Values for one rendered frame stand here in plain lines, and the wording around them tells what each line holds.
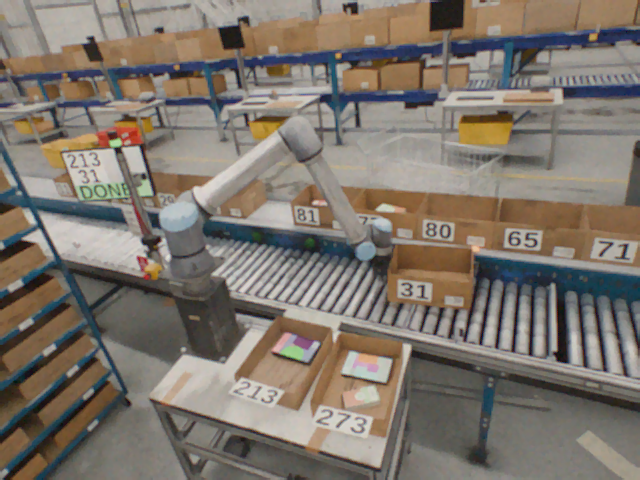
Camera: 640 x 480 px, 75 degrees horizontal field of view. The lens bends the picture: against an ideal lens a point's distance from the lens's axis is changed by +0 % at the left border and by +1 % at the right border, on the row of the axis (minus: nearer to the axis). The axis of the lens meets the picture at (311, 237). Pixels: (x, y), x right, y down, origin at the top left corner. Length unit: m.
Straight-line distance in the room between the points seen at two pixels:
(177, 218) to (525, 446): 2.06
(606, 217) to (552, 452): 1.22
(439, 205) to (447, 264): 0.41
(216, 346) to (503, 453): 1.56
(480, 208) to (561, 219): 0.40
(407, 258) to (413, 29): 4.81
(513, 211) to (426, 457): 1.39
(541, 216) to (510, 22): 4.29
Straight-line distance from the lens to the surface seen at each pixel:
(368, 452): 1.62
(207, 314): 1.87
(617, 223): 2.60
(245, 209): 2.84
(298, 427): 1.70
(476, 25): 6.58
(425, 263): 2.34
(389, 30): 6.87
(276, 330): 2.01
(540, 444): 2.66
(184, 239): 1.73
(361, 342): 1.86
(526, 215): 2.56
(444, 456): 2.51
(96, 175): 2.67
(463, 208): 2.56
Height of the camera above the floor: 2.12
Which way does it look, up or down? 30 degrees down
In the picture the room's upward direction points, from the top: 8 degrees counter-clockwise
